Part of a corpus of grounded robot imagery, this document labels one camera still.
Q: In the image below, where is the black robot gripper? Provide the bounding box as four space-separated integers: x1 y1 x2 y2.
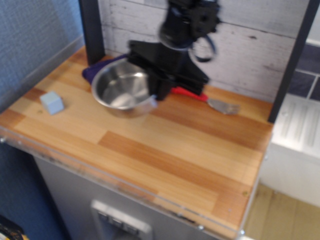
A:
127 40 209 101

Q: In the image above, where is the stainless steel saucepan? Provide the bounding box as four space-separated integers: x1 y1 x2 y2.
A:
91 59 158 118

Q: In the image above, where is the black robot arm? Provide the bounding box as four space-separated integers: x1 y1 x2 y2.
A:
128 0 220 101

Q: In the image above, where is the purple folded towel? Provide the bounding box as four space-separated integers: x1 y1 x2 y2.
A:
82 54 127 85

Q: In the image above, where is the light grey cube block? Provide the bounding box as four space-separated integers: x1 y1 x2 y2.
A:
39 91 65 115

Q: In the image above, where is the silver dispenser panel with buttons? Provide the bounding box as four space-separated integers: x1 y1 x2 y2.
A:
90 199 154 240

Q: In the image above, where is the white toy sink counter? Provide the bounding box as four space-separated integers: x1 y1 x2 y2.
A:
260 94 320 206

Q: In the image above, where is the clear acrylic table edge guard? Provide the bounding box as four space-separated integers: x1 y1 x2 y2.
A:
0 128 259 240

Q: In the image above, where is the black cable loop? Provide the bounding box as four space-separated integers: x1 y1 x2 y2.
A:
191 34 218 64

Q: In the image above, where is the red handled fork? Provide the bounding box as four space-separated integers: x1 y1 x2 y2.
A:
171 87 240 115

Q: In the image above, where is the black left frame post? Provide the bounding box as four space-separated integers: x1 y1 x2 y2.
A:
78 0 105 66

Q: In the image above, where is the black frame post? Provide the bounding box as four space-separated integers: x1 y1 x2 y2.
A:
268 0 320 124
78 0 105 66

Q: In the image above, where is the black right frame post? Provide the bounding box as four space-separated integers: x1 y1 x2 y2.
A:
268 0 320 124

